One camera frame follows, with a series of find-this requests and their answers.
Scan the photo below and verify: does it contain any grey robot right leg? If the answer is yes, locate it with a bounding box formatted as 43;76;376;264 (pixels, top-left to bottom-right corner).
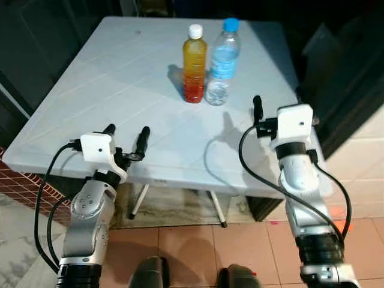
217;265;263;288

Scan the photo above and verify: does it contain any white plastic table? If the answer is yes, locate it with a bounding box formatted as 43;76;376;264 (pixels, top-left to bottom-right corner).
3;16;328;199

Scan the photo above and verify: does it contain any grey robot leg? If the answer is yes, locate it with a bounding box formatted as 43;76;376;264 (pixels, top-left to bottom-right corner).
217;265;263;288
128;257;172;288

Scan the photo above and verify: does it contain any dark wooden cabinet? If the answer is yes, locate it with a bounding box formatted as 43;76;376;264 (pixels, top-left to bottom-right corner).
300;0;384;160

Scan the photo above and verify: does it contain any grey robot left leg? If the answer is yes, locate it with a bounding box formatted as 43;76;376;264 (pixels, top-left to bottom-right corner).
128;257;172;288

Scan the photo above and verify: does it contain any orange juice bottle white cap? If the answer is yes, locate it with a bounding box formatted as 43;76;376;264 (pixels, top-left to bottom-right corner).
182;24;209;104

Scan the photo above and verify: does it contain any short black right arm cable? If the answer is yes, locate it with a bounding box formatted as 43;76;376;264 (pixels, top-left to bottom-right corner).
309;150;353;241

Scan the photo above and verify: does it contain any white table leg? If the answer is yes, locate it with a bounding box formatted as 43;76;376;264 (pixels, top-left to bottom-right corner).
208;191;229;229
128;183;149;220

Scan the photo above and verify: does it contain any short black arm cable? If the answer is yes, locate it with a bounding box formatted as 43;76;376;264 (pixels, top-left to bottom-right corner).
309;150;353;241
47;196;74;268

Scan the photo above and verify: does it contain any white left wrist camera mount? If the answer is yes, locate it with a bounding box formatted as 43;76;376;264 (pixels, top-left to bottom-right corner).
80;133;128;182

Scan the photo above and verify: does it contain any clear water bottle blue cap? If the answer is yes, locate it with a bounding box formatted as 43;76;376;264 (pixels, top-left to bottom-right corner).
205;17;241;106

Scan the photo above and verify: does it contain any short black left arm cable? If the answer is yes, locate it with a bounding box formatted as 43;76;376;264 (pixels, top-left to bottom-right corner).
47;196;74;268

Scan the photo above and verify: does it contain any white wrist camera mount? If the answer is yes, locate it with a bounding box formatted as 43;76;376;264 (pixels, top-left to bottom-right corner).
80;133;128;182
270;104;314;151

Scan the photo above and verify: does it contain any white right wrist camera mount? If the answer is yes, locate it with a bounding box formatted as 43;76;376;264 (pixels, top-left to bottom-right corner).
270;104;314;151

